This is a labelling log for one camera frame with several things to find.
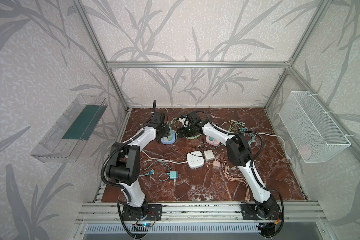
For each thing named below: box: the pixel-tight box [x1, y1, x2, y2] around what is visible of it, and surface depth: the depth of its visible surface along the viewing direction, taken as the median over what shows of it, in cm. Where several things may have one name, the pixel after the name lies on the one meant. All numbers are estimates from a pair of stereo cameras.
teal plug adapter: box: [169, 171, 179, 180], surface depth 85 cm
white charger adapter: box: [204, 149, 215, 161], surface depth 93 cm
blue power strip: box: [160, 132, 176, 145], surface depth 100 cm
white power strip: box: [186, 150, 205, 169], surface depth 91 cm
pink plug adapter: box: [213, 160, 220, 170], surface depth 90 cm
